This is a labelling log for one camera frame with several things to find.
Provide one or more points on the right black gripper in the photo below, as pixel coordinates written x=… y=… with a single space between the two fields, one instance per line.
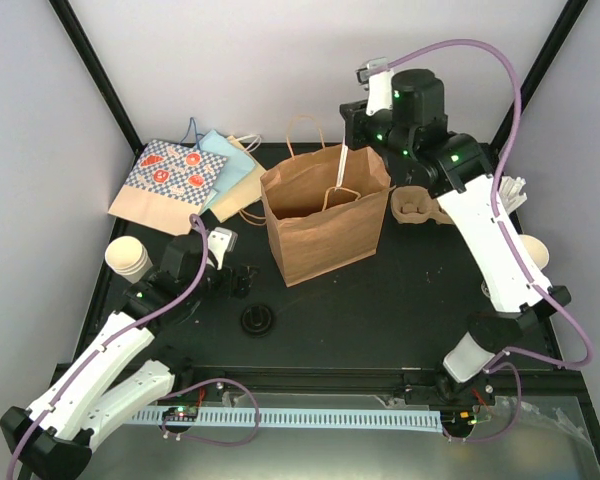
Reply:
x=358 y=138

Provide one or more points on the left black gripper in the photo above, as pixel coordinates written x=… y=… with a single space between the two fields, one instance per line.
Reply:
x=243 y=282

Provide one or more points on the black lid stack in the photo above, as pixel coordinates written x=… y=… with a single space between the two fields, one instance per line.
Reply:
x=257 y=320

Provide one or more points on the brown paper bag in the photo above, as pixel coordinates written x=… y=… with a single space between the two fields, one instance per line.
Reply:
x=313 y=227

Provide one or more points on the white straws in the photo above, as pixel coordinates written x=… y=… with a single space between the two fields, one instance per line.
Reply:
x=511 y=193

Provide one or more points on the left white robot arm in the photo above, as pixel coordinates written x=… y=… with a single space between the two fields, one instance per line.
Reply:
x=57 y=434

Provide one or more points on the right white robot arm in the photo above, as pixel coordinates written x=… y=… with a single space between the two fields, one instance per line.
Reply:
x=403 y=119

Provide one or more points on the far pulp cup carrier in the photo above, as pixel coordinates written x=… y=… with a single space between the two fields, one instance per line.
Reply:
x=413 y=205

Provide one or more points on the tan paper bag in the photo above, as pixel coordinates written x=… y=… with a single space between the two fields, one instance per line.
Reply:
x=247 y=191

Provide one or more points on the left paper cup stack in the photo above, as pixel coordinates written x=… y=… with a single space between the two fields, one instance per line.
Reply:
x=128 y=257

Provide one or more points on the paper cup stack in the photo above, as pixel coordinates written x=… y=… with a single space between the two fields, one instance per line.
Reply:
x=128 y=257
x=536 y=249

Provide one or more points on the blue checkered paper bag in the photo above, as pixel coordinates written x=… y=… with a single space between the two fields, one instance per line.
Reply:
x=168 y=183

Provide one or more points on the light blue paper bag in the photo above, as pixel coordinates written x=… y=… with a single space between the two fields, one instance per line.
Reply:
x=238 y=165

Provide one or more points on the small circuit board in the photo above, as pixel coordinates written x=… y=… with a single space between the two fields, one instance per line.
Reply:
x=180 y=413

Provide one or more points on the right paper cup stack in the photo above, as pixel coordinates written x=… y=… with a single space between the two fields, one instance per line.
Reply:
x=536 y=249

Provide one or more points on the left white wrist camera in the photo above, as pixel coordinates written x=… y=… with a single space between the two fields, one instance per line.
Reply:
x=220 y=242

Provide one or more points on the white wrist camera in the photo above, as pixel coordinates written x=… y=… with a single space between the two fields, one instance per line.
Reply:
x=220 y=242
x=376 y=76

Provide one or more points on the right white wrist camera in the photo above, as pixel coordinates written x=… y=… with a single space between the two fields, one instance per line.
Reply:
x=376 y=76

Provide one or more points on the right black frame post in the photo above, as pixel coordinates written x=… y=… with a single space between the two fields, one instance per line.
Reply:
x=550 y=49

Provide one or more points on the black frame post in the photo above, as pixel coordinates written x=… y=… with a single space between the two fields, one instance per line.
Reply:
x=84 y=48
x=550 y=49

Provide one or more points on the light blue cable duct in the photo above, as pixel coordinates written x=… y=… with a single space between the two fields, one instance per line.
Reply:
x=298 y=418

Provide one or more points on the left black frame post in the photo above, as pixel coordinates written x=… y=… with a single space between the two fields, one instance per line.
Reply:
x=84 y=48

